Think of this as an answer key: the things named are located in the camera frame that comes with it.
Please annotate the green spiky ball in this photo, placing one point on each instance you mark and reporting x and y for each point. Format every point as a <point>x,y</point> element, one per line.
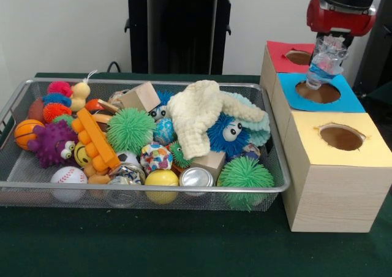
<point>245,176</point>
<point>130,130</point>

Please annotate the white baseball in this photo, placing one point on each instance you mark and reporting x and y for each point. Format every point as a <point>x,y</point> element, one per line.
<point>68,178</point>

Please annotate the small orange basketball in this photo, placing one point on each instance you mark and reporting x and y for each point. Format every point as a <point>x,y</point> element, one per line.
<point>26,134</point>

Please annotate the dark green tablecloth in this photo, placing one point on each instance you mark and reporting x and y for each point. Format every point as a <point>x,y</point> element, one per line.
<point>184,246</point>

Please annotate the cream muslin cloth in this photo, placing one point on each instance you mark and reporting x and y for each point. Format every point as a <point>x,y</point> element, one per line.
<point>196,114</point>

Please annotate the purple spiky toy with eyes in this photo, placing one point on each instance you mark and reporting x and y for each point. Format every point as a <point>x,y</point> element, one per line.
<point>52,143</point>

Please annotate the silver can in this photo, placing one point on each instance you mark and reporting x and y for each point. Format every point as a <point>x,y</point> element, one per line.
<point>196,178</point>

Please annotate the orange plastic comb toy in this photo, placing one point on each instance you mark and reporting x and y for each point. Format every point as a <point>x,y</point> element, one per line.
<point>95,139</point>

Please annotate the wooden box with three holes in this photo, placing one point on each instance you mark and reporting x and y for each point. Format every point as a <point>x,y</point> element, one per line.
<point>331,191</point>

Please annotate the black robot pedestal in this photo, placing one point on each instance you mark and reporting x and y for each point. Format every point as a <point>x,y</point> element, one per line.
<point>184,32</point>

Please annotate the clear plastic packet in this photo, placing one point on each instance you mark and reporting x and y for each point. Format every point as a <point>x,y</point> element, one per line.
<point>324,62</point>

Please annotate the yellow ball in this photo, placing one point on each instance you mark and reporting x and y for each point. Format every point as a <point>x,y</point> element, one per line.
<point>162,179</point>

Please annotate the blue fuzzy toy with eyes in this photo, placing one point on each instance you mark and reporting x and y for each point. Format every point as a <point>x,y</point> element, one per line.
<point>220,136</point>

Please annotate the clear mesh bin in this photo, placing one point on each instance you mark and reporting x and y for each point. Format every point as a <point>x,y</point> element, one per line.
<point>184,87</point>

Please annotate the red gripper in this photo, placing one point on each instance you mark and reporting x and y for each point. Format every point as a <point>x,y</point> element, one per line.
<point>340,21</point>

